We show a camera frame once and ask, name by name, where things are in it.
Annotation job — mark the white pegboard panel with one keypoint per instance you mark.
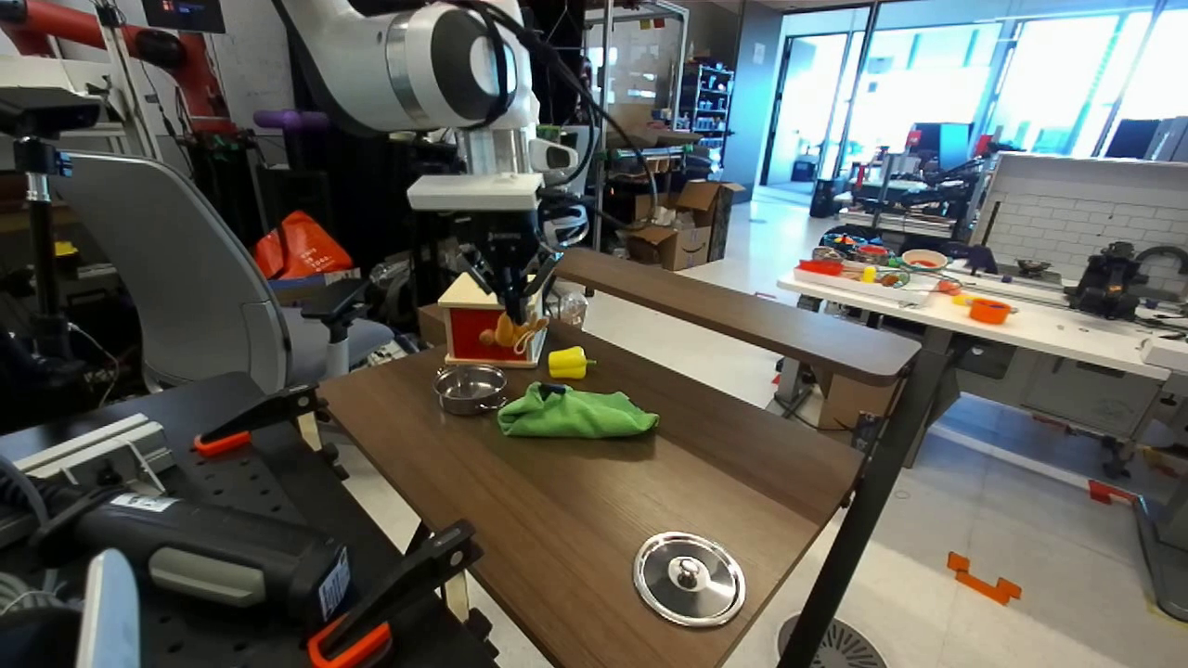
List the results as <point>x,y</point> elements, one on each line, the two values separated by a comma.
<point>1078,208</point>

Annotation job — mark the purple object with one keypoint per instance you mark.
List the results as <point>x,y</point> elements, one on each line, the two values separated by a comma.
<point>290,119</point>

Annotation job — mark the yellow plastic cup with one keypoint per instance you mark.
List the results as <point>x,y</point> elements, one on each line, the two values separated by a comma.
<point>565,361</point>

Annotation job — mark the black gripper white mount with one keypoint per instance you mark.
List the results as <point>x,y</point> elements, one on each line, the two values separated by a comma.
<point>487,204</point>

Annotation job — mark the black machine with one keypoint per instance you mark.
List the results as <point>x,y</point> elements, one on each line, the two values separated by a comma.
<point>1109,281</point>

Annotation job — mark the wooden box red front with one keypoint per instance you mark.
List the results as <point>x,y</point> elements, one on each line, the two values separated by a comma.
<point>470,329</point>

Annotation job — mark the grey office chair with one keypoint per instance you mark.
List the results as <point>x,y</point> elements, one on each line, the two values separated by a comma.
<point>189,281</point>

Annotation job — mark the small red floor marker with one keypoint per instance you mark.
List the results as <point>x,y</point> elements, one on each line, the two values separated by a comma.
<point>1109,494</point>

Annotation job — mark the small silver pot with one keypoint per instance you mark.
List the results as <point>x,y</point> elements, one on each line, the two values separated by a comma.
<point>470,390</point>

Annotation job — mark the white pale blue panel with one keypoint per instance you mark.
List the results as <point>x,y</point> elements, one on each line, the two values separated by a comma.
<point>111,612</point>

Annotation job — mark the orange plush toy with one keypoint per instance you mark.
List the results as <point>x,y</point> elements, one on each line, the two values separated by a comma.
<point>514,337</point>

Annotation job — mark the camera on black stand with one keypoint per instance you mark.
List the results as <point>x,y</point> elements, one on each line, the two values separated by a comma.
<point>39,186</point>

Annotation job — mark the round floor drain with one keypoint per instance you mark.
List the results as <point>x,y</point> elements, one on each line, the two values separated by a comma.
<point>842,646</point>

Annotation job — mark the green cloth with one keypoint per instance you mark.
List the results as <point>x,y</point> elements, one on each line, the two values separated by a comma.
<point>573,416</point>

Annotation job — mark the black perforated base board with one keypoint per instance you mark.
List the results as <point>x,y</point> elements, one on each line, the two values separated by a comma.
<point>237,494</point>

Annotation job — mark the white work table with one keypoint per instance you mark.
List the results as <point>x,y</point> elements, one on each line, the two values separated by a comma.
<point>1028,325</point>

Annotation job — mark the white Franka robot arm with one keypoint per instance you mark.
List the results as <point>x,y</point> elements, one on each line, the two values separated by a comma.
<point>409,56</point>

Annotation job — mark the small black orange clamp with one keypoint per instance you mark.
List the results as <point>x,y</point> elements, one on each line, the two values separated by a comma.
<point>255,416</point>

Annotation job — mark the large black orange clamp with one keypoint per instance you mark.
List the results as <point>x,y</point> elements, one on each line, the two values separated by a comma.
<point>396,595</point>

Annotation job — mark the red robot arm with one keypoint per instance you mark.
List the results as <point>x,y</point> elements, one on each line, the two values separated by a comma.
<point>112,43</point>

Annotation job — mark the black device grey grip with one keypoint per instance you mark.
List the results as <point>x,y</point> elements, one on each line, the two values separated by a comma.
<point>226,557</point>

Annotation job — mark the wooden desk shelf plank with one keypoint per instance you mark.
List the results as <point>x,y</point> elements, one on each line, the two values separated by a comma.
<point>745,318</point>

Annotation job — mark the white flat strip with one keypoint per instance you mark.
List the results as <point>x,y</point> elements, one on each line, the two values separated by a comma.
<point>86,442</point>

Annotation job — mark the silver pot lid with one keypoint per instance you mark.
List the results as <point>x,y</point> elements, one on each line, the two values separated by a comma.
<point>689,575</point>

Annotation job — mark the cardboard box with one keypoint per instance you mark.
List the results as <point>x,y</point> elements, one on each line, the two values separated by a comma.
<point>675,223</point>

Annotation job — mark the orange bag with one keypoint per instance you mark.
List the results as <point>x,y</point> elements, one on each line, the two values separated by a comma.
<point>304,249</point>

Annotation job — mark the orange bowl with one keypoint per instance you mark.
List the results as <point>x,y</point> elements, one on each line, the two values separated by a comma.
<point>988,311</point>

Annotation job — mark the black table leg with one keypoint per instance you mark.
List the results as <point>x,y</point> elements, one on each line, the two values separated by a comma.
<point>866,494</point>

